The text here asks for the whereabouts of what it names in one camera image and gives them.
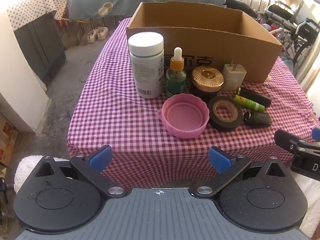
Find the brown cardboard box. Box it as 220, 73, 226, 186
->
126, 1, 283, 83

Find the black jar with gold lid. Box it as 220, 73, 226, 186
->
190, 65, 224, 103

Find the white fluffy cloth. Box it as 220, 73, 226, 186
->
13, 155, 52, 194

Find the black car key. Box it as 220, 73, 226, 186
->
242, 112, 273, 127

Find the black wheelchair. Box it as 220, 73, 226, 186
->
264, 0, 320, 67

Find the white plastic bottle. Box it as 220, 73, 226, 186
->
128, 32, 165, 99

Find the black cylindrical tube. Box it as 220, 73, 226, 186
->
238, 87, 272, 108

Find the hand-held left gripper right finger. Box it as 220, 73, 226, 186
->
190, 146, 288, 198

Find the black tape roll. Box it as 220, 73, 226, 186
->
207, 95, 244, 132

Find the colourful printed carton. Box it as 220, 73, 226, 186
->
0, 120, 18, 167

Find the beige platform shoe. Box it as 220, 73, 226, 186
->
87, 28, 101, 44
96, 26, 109, 41

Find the white plug charger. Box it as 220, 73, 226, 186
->
221, 60, 247, 92

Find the dark grey cabinet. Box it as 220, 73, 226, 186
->
14, 10, 67, 87

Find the purple checkered tablecloth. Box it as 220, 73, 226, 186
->
66, 17, 320, 191

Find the black padded seat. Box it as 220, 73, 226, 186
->
223, 0, 258, 18

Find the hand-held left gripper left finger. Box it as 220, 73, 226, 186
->
32, 145, 128, 198

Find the white polka dot cloth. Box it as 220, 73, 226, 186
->
6, 0, 68, 32

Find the small green tube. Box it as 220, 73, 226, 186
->
234, 94, 265, 113

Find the glass dropper bottle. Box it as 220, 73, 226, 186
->
165, 47, 187, 98

